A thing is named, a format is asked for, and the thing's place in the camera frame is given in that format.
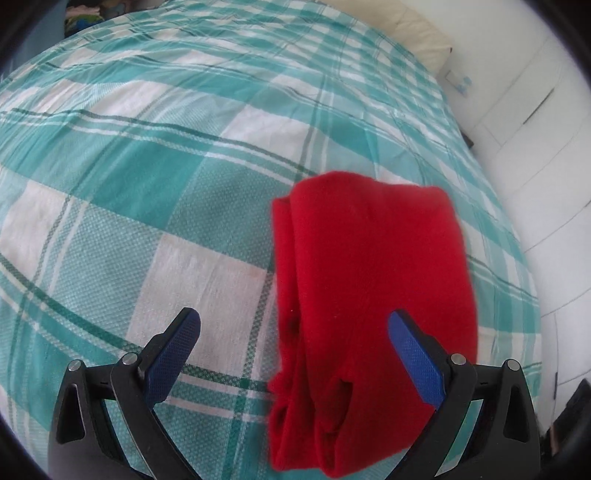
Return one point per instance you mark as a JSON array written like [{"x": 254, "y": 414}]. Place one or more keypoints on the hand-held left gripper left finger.
[{"x": 168, "y": 355}]

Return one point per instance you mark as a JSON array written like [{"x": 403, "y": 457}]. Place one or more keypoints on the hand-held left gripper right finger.
[{"x": 415, "y": 357}]

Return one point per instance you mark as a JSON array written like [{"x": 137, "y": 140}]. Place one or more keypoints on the red sweater with white rabbit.
[{"x": 369, "y": 323}]

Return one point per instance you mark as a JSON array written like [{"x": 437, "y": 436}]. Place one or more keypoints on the teal checked bed sheet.
[{"x": 184, "y": 184}]

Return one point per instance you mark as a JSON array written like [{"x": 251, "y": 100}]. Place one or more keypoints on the white wardrobe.
[{"x": 521, "y": 124}]

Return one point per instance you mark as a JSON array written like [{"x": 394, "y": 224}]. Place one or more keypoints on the cream pillow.
[{"x": 415, "y": 32}]

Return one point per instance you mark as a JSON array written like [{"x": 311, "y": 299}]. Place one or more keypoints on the clutter pile beside bed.
[{"x": 92, "y": 11}]

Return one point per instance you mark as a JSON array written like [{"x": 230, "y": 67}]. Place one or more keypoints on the white wall socket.
[{"x": 459, "y": 83}]

